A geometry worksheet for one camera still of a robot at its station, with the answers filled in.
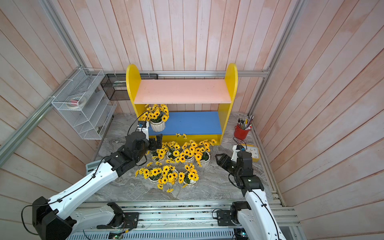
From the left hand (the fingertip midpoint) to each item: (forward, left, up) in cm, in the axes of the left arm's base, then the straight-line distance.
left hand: (154, 137), depth 77 cm
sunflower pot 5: (+14, 0, +2) cm, 14 cm away
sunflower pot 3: (-3, -9, -11) cm, 15 cm away
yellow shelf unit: (+14, -26, -7) cm, 30 cm away
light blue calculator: (-8, +41, -21) cm, 47 cm away
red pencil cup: (+18, -54, -13) cm, 59 cm away
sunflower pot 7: (-17, -9, -10) cm, 22 cm away
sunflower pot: (-3, -26, -12) cm, 28 cm away
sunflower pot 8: (-16, 0, -10) cm, 19 cm away
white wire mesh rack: (+7, +34, +4) cm, 35 cm away
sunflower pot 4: (-4, -2, -11) cm, 12 cm away
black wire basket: (+31, +27, +11) cm, 42 cm away
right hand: (-6, -35, -9) cm, 37 cm away
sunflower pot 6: (-18, -19, -8) cm, 27 cm away
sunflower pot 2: (-4, -18, -9) cm, 21 cm away
